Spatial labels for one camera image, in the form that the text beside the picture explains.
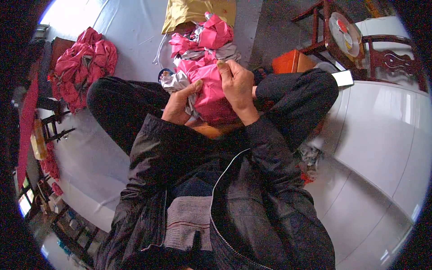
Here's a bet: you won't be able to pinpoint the person's right hand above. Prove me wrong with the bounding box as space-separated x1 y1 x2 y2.
216 60 260 117

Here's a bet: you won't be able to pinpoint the person's left hand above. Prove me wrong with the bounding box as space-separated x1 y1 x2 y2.
161 79 204 126

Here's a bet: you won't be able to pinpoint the pink and silver cloth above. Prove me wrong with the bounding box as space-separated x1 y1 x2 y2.
160 62 241 126

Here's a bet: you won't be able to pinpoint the orange stool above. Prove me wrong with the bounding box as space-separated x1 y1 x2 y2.
189 121 244 140

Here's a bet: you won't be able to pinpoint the orange box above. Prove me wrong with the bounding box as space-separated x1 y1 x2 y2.
272 49 317 75

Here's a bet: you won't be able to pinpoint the person's legs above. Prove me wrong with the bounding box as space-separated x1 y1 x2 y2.
86 67 340 156

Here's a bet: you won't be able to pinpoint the pile of pink silver cloths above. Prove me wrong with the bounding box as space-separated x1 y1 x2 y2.
168 12 242 68

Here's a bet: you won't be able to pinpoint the person's body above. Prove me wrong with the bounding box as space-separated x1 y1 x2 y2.
94 113 337 270

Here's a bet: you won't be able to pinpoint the yellow plastic bag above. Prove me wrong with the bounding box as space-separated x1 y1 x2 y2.
161 0 237 35

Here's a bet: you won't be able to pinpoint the grey and red scraps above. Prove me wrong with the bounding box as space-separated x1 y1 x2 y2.
297 141 324 185

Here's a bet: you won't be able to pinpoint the heap of red cloths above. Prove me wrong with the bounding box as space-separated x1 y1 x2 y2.
51 27 118 114

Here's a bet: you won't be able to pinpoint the white phone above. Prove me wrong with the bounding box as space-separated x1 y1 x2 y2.
332 70 354 88

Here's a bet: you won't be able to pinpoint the black wooden stool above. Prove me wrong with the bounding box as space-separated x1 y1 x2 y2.
40 110 76 144

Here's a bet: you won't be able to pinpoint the round white disc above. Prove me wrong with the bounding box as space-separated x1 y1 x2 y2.
328 12 362 58

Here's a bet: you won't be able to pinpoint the yellow packet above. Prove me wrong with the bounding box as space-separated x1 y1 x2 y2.
30 118 48 161

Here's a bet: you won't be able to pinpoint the long red cloth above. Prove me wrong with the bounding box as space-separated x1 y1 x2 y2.
16 61 42 191

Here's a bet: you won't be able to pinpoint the dark red wooden chair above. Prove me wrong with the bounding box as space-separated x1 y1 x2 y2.
291 0 428 92

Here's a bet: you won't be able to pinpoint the white bucket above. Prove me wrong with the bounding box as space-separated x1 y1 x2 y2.
354 16 415 59

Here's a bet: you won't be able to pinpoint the dark wooden rack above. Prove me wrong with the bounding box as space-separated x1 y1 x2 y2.
15 174 101 269

